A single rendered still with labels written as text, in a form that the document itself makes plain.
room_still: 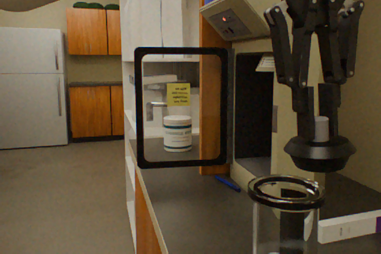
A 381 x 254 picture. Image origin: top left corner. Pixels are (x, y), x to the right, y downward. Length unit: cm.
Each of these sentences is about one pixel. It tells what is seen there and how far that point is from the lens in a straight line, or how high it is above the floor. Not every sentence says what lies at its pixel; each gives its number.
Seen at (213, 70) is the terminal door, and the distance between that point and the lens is 112.
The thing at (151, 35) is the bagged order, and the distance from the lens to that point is 217.
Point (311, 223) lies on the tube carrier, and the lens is 51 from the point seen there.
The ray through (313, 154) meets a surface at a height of 123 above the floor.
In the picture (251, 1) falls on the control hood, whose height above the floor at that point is 148.
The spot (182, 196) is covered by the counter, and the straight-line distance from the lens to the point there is 106.
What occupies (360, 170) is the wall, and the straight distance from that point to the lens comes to 132.
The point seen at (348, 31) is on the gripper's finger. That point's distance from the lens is 50.
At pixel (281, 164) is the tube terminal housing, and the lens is 90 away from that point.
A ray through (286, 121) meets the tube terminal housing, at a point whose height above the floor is 119.
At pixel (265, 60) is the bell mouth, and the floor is 135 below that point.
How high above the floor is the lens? 135
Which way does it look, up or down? 8 degrees down
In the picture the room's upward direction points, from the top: straight up
